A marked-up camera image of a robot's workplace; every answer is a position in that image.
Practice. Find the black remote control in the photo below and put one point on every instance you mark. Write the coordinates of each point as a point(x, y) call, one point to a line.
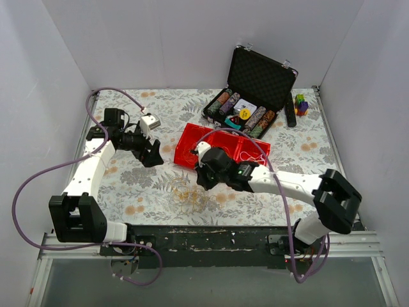
point(290, 111)

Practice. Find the orange black chip row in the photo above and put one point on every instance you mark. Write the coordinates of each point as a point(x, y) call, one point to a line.
point(262, 124)

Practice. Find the white card deck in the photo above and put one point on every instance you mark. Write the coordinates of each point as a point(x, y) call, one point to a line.
point(243, 104)

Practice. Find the colourful block toy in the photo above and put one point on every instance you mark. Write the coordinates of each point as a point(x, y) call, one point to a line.
point(301, 105)

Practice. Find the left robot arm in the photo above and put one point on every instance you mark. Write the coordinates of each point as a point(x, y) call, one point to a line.
point(76, 214)

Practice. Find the red compartment tray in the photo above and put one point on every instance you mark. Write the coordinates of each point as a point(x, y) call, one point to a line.
point(238, 148)

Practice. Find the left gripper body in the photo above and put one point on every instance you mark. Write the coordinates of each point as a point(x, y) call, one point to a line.
point(144, 149)

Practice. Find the green poker chip row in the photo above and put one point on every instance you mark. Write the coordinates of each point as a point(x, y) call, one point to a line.
point(214, 109)

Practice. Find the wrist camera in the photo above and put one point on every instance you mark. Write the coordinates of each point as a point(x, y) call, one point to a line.
point(200, 150)
point(147, 123)

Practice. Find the teal plastic piece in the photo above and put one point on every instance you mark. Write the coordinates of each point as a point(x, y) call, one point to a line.
point(231, 124)

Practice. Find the purple poker chip row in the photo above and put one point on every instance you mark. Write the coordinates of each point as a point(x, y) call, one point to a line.
point(230, 102)

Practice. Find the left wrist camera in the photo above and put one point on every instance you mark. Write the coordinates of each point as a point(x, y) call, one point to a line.
point(147, 123)

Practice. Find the black poker chip case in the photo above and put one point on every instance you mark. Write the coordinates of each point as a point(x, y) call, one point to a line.
point(259, 80)

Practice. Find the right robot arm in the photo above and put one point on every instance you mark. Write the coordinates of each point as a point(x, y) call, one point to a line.
point(336, 201)

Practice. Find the yellow dealer button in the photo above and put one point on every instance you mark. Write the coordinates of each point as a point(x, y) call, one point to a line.
point(244, 114)

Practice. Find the floral table mat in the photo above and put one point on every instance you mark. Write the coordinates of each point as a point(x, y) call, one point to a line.
point(168, 194)

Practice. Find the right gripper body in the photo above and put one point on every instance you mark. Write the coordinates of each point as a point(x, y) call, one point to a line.
point(203, 176)

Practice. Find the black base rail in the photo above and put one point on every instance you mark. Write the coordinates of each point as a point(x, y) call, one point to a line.
point(217, 246)

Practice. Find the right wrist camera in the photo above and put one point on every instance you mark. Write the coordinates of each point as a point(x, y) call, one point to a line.
point(200, 150)

